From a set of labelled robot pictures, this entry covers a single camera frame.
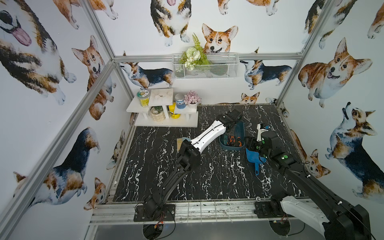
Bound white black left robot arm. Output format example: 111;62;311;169
143;110;243;220

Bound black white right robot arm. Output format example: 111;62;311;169
244;130;374;240

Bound dark teal storage box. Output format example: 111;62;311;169
219;122;246;151

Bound blue plastic dustpan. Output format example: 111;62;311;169
246;149;267;176

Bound white pot pink flowers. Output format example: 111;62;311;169
184;91;202;110

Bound light blue hand brush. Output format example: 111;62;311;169
177;137;191;152

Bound blue cylindrical can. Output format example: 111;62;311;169
175;94;186;109

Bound yellow capsule container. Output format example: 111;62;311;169
168;102;181;119

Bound white tiered wooden shelf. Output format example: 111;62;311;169
127;88;199;128

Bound artificial green white flowers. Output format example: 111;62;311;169
175;34;229;78

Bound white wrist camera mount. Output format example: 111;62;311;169
257;123;270;142

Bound white wire wall basket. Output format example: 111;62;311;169
172;53;240;80

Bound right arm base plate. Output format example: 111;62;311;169
254;200;285;218

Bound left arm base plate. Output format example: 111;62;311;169
134;204;176;222

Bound aluminium front rail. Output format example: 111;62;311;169
90;200;281;226

